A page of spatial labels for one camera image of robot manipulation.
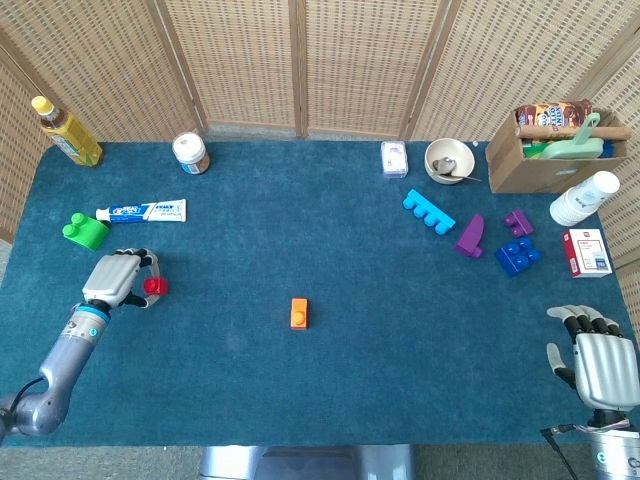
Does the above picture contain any clear plastic box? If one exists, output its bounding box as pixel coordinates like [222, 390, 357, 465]
[380, 140, 409, 179]

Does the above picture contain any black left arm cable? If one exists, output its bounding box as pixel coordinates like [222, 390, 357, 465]
[12, 375, 47, 407]

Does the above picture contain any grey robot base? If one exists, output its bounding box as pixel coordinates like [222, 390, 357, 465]
[198, 443, 416, 480]

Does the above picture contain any cardboard box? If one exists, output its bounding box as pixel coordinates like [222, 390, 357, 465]
[485, 110, 632, 195]

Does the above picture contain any wooden rolling pin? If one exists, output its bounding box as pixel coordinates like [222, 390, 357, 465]
[515, 124, 633, 141]

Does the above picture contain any beige bowl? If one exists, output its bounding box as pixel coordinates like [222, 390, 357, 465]
[424, 138, 476, 186]

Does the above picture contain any metal spoon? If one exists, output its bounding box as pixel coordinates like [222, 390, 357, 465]
[431, 156, 484, 183]

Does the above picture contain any white-lidded glass jar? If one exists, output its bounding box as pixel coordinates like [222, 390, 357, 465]
[171, 131, 211, 176]

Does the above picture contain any yellow tea bottle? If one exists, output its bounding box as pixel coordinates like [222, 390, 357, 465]
[30, 95, 105, 168]

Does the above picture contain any white blue toothpaste tube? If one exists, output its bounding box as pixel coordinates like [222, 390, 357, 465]
[95, 198, 188, 224]

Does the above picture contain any light green dustpan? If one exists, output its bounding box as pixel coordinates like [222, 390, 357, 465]
[538, 112, 605, 160]

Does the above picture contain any purple sloped building block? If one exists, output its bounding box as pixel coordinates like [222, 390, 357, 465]
[454, 213, 486, 259]

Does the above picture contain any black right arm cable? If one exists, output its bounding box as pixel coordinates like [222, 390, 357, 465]
[539, 423, 596, 480]

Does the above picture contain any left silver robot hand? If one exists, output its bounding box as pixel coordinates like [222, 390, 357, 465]
[81, 248, 164, 310]

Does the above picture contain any green two-stud building block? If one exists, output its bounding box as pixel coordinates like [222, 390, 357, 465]
[62, 212, 111, 253]

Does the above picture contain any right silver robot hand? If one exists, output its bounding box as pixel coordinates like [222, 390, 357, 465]
[545, 304, 640, 429]

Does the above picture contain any cyan four-stud long block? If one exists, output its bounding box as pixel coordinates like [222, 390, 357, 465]
[402, 188, 457, 236]

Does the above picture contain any small purple building block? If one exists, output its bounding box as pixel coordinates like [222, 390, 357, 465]
[502, 208, 535, 238]

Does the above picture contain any small orange building block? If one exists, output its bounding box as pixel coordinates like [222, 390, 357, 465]
[290, 298, 310, 331]

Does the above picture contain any red and white carton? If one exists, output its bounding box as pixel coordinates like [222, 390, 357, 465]
[560, 227, 614, 279]

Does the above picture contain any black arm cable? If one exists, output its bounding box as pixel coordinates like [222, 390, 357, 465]
[12, 375, 47, 407]
[539, 423, 596, 480]

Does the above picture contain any stack of white paper cups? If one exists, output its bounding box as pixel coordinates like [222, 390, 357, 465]
[549, 170, 621, 227]

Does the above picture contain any blue four-stud building block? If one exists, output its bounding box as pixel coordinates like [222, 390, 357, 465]
[494, 236, 542, 278]

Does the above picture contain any brown snack bag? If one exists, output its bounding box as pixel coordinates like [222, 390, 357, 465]
[514, 98, 595, 129]

